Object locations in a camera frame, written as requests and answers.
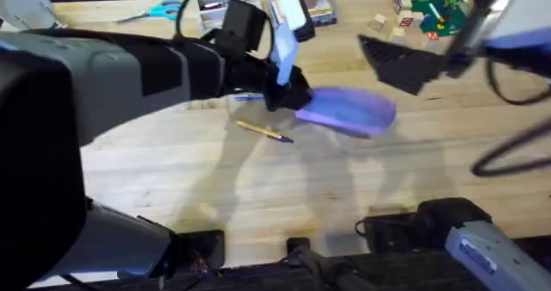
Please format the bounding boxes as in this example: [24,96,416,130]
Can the purple soft zip bag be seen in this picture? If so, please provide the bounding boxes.
[294,85,398,139]

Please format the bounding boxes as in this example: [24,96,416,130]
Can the left wrist upright plate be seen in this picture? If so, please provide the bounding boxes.
[269,20,300,87]

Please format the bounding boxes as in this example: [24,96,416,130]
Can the wrist upright plate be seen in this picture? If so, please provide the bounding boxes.
[446,0,508,79]
[269,20,300,87]

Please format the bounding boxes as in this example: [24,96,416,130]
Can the yellow pen with dark tip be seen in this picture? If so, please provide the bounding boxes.
[234,119,295,145]

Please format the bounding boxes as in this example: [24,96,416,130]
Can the right wrist upright plate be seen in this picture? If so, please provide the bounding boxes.
[446,0,508,79]

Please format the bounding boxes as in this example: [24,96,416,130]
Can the white open box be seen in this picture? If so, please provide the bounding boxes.
[195,0,263,34]

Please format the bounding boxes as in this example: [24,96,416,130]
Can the green board with toy blocks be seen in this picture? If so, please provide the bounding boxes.
[410,0,471,37]

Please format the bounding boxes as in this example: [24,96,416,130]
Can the heap of boxes with cup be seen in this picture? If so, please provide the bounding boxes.
[265,0,339,28]

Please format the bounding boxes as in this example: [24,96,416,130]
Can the pale grey rounded object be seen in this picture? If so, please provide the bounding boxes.
[0,0,68,30]

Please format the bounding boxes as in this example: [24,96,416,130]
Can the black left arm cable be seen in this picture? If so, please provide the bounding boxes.
[173,0,277,62]

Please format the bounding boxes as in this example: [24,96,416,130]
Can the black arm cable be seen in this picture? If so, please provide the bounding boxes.
[469,57,551,178]
[173,0,277,62]

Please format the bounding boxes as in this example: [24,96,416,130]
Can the teal handled scissors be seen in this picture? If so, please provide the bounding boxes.
[115,0,183,25]

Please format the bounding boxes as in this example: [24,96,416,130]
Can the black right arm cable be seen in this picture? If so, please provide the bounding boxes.
[469,57,551,178]

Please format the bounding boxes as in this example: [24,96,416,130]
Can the black rail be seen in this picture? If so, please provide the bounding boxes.
[171,229,551,291]

